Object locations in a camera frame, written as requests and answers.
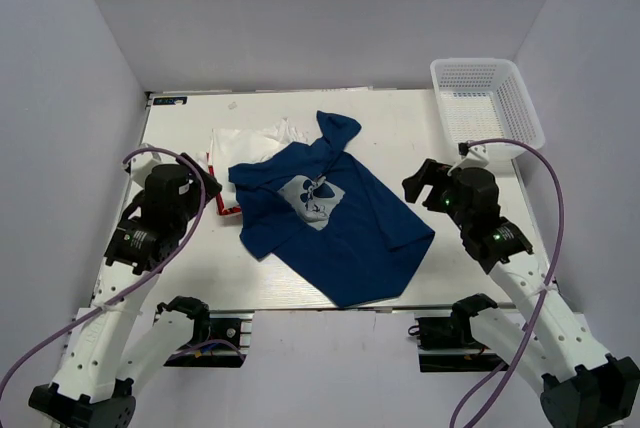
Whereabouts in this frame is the white and red t shirt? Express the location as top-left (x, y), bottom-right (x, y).
top-left (206, 118), bottom-right (308, 217)

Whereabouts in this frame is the blue t shirt with print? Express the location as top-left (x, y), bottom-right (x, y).
top-left (229, 112), bottom-right (435, 308)

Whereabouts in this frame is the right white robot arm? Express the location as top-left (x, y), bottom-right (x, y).
top-left (402, 159), bottom-right (639, 427)

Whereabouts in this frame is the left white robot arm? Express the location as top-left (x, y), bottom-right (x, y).
top-left (28, 149), bottom-right (221, 427)

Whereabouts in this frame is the white perforated plastic basket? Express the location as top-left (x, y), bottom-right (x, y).
top-left (430, 58), bottom-right (546, 158)

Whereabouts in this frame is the blue label sticker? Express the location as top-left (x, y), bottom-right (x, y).
top-left (152, 96), bottom-right (188, 106)

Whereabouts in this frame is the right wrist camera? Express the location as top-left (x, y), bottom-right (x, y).
top-left (456, 142), bottom-right (489, 169)

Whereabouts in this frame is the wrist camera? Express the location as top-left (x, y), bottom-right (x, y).
top-left (122, 143), bottom-right (163, 187)
top-left (456, 142), bottom-right (489, 169)

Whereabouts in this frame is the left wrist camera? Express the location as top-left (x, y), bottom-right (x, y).
top-left (122, 143), bottom-right (163, 187)

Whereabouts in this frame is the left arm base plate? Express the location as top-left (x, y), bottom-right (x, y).
top-left (165, 312), bottom-right (253, 368)

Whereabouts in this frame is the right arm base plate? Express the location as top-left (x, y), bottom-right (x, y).
top-left (407, 317), bottom-right (502, 373)

